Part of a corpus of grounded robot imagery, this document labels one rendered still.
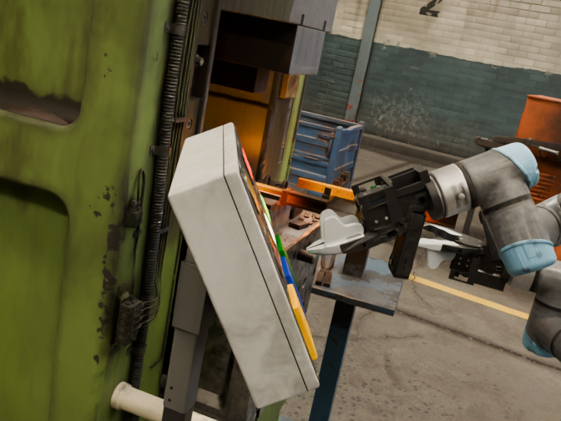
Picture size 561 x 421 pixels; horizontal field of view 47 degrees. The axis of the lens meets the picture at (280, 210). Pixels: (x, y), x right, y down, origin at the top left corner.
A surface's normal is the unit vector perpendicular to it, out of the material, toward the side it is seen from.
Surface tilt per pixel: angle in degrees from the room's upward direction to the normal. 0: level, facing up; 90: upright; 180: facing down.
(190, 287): 91
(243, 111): 90
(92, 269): 90
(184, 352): 90
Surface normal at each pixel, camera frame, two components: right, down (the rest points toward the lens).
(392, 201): 0.09, 0.29
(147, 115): 0.93, 0.26
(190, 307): -0.36, 0.18
